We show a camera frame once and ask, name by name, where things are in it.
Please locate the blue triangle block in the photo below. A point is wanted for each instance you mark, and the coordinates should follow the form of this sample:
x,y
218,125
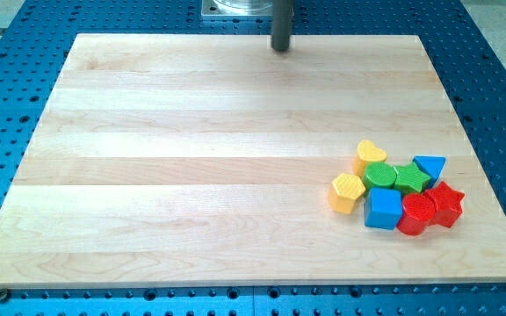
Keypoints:
x,y
433,166

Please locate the light wooden board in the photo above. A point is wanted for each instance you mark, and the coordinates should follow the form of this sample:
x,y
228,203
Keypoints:
x,y
202,160

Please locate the yellow hexagon block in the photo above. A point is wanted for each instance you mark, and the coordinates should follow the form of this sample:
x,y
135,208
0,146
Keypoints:
x,y
345,191

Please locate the yellow heart block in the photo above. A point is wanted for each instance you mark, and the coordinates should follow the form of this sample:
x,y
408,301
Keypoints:
x,y
366,153

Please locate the green cylinder block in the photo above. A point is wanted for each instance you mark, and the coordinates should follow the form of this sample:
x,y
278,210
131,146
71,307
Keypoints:
x,y
379,175

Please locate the blue cube block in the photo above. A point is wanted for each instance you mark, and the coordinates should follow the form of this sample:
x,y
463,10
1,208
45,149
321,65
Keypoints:
x,y
382,208

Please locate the dark grey cylindrical robot pointer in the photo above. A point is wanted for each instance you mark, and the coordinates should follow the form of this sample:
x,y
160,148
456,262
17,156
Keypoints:
x,y
281,24

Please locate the green star block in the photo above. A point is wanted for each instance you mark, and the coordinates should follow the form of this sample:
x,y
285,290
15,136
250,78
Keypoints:
x,y
410,179

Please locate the red cylinder block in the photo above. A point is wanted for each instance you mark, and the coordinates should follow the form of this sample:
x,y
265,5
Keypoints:
x,y
417,212

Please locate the red star block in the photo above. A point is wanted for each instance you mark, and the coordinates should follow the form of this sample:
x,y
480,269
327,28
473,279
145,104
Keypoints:
x,y
447,202

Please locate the brass screw clamp left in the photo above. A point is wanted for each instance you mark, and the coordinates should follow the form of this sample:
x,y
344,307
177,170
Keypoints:
x,y
5,295

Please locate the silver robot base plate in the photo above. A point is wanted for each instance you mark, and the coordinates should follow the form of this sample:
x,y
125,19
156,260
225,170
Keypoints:
x,y
239,8

